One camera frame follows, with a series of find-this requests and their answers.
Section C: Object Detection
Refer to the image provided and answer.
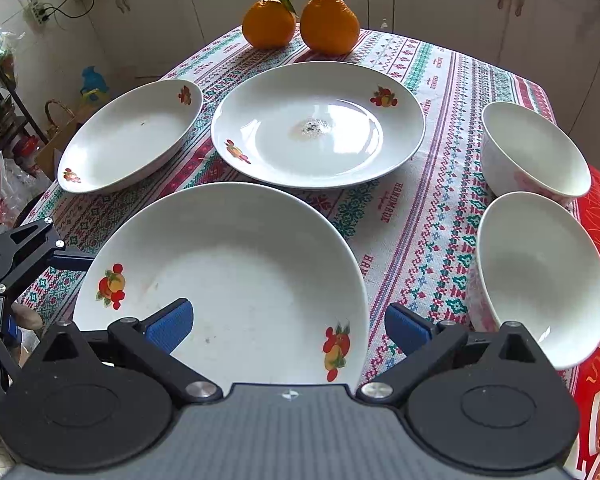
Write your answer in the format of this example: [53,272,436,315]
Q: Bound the patterned tablecloth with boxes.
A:
[15,25,596,396]

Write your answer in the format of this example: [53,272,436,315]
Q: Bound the bumpy orange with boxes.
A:
[299,0,360,55]

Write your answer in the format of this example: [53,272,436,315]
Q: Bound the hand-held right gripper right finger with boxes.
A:
[356,303,556,406]

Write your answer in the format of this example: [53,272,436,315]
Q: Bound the orange with green leaves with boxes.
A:
[242,0,305,51]

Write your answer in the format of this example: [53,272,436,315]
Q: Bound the blue plastic toy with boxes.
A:
[80,65,112,104]

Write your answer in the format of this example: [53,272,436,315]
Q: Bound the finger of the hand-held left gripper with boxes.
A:
[0,216,97,297]
[0,316,25,391]

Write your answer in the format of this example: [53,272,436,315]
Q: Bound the white bowl pink pattern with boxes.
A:
[476,191,600,372]
[481,101,592,207]

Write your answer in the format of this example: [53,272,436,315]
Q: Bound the white plate fruit print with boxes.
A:
[211,61,426,190]
[56,79,204,194]
[72,182,370,392]

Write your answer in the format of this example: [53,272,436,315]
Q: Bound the dark metal shelf rack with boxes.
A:
[0,62,50,161]

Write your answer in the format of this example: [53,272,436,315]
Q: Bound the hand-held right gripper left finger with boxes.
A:
[27,298,224,407]

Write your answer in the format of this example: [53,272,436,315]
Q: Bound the brown cardboard box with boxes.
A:
[34,106,91,182]

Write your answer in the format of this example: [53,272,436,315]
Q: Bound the white red plastic bag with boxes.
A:
[0,151,37,233]

